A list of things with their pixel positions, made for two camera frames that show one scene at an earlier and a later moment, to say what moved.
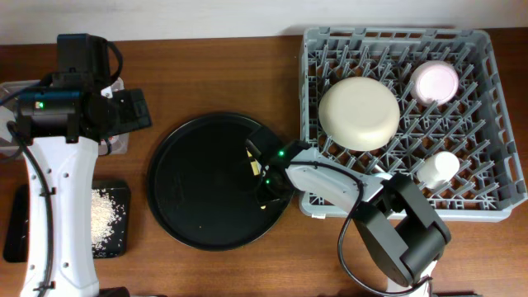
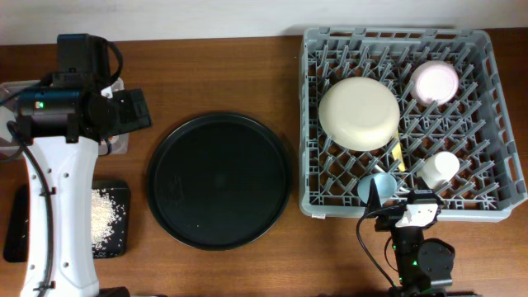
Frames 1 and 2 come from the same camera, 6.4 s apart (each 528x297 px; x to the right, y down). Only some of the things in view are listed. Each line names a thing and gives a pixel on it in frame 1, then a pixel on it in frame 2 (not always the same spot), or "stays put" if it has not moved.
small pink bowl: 434,82 stays put
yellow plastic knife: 256,170 -> 397,153
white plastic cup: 442,166 stays put
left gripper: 136,109 stays put
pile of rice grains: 105,214 stays put
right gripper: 264,198 -> 388,219
